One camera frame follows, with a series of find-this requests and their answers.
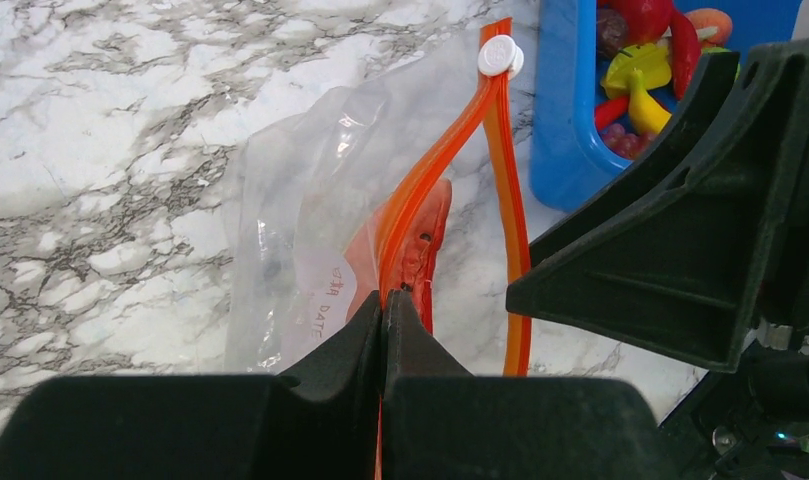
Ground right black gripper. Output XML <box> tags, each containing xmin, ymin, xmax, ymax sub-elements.
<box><xmin>506</xmin><ymin>39</ymin><xmax>809</xmax><ymax>479</ymax></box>

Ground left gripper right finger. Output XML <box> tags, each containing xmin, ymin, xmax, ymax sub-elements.
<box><xmin>381</xmin><ymin>292</ymin><xmax>676</xmax><ymax>479</ymax></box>

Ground brown toy plum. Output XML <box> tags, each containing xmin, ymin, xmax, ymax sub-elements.
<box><xmin>596</xmin><ymin>8</ymin><xmax>629</xmax><ymax>59</ymax></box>

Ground orange toy peach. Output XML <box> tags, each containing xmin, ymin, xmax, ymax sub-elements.
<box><xmin>685</xmin><ymin>8</ymin><xmax>733</xmax><ymax>46</ymax></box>

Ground yellow toy star fruit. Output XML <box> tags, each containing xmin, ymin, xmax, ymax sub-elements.
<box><xmin>600</xmin><ymin>43</ymin><xmax>672</xmax><ymax>99</ymax></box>

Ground red toy apple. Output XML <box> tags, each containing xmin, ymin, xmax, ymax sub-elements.
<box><xmin>606</xmin><ymin>0</ymin><xmax>675</xmax><ymax>45</ymax></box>

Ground red watermelon slice toy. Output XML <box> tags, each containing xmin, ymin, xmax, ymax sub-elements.
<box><xmin>344</xmin><ymin>178</ymin><xmax>452</xmax><ymax>332</ymax></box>

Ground purple toy grapes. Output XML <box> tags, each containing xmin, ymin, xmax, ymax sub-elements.
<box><xmin>599</xmin><ymin>123</ymin><xmax>656</xmax><ymax>160</ymax></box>

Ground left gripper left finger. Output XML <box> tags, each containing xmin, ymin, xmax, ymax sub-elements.
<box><xmin>0</xmin><ymin>293</ymin><xmax>381</xmax><ymax>479</ymax></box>

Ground blue plastic bin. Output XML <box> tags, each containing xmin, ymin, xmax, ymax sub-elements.
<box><xmin>529</xmin><ymin>0</ymin><xmax>802</xmax><ymax>212</ymax></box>

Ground red toy chili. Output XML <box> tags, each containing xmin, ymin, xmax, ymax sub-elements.
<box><xmin>670</xmin><ymin>10</ymin><xmax>701</xmax><ymax>100</ymax></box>

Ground clear orange zip bag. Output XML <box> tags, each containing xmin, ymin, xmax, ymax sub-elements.
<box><xmin>225</xmin><ymin>18</ymin><xmax>531</xmax><ymax>479</ymax></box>

